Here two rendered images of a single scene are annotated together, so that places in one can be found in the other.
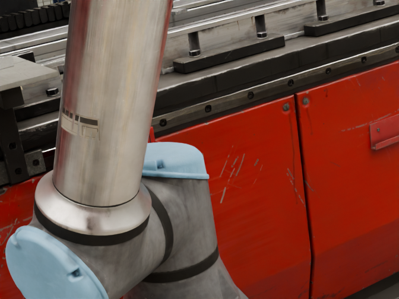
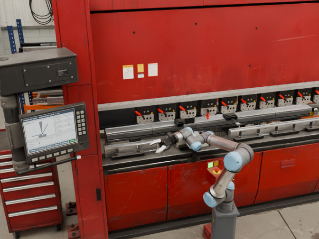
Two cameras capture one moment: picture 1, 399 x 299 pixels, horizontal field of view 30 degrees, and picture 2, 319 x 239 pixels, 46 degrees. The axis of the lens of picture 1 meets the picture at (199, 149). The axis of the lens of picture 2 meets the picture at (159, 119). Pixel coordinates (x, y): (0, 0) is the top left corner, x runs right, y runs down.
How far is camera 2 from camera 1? 202 cm
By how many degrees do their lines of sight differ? 13
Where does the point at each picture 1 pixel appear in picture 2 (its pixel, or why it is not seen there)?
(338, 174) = (269, 171)
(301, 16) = (270, 130)
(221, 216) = (236, 176)
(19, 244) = (206, 195)
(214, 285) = (231, 204)
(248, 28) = (255, 131)
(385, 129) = (286, 162)
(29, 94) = not seen: hidden behind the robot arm
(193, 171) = (232, 188)
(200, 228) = (231, 196)
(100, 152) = (220, 188)
